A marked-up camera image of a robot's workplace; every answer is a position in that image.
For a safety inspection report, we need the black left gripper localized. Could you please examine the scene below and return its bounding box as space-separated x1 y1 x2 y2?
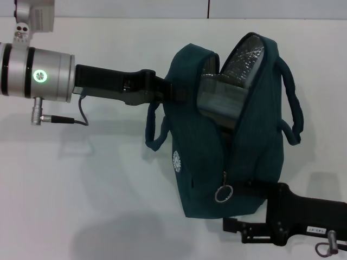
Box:
74 64 190 107

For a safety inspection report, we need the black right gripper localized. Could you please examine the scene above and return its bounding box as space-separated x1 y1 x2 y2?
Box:
223 180 347 239

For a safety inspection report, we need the clear container with blue-rimmed lid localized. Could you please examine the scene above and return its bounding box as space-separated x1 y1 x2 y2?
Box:
196 72 249 131

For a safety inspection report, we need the dark teal insulated lunch bag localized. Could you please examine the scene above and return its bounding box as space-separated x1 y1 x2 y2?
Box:
144 32 303 220

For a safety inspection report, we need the right gripper cable with connector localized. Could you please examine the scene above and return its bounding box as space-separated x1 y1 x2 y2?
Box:
315 230 347 258

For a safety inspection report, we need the gripper cable with connector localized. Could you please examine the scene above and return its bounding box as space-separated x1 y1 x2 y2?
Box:
315 230 347 258
30 91 90 127

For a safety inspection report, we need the left gripper cable with connector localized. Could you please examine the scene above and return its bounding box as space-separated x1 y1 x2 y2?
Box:
30 91 90 127

